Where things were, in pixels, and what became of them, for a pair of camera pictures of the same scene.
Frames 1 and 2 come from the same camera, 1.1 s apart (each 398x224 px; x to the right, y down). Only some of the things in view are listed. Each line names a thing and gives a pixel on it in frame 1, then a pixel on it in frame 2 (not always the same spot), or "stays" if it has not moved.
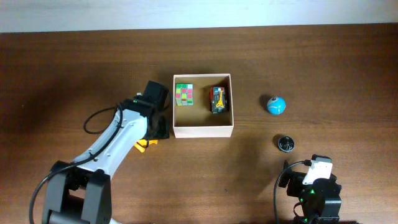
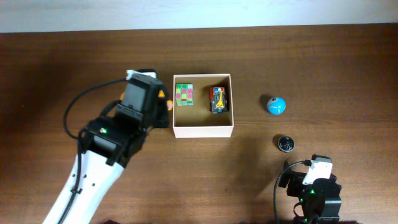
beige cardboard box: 197,121 stays
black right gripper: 296,180 stays
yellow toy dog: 142,144 → 169,102
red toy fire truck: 217,99 stays
